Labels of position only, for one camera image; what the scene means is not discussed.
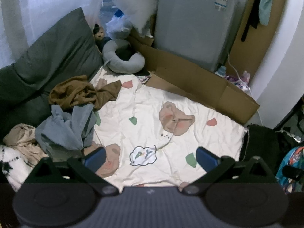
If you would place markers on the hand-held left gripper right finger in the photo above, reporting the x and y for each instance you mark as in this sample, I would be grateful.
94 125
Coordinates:
206 159

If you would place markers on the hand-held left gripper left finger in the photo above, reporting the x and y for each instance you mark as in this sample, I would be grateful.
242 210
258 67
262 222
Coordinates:
95 159

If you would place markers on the brown printed t-shirt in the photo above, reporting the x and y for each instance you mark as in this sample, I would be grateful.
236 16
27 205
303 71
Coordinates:
71 92

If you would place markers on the grey-blue garment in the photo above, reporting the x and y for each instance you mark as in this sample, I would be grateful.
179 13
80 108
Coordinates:
64 128

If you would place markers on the black cloth bundle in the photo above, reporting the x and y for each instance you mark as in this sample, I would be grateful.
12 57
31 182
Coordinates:
261 142

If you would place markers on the white bear-print bedsheet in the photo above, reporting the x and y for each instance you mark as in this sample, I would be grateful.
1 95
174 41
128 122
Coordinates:
147 114

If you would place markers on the beige garment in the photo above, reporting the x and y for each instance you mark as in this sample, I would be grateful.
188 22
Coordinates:
21 135

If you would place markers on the white black-star fleece blanket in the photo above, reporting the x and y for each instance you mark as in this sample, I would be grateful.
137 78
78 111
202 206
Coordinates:
14 163

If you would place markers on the white purple refill pouch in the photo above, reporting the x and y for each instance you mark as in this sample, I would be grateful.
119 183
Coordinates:
235 83

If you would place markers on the flattened cardboard box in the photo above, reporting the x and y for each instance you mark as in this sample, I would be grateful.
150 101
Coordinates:
190 76

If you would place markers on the colourful printed backpack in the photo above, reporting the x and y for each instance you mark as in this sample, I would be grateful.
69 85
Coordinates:
292 156

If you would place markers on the detergent bottle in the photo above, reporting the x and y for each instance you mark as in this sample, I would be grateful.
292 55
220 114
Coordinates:
222 71

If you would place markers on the small floral cloth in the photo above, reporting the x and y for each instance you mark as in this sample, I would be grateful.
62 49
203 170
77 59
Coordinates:
143 78

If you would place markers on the grey neck pillow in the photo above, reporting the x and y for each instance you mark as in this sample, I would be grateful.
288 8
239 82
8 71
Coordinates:
123 65

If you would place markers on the brown cardboard board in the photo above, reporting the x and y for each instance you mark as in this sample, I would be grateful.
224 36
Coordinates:
242 52

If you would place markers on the small teddy bear toy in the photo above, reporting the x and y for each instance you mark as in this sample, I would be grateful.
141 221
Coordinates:
98 34

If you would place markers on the light blue plastic bag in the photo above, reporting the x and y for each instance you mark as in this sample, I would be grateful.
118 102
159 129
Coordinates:
116 26

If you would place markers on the white fluffy plush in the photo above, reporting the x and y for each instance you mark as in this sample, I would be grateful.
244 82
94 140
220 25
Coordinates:
137 4

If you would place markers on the teal towel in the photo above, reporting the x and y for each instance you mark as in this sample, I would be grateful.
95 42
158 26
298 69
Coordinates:
267 7

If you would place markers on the white curtain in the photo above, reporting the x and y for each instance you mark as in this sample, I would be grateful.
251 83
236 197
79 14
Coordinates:
35 4

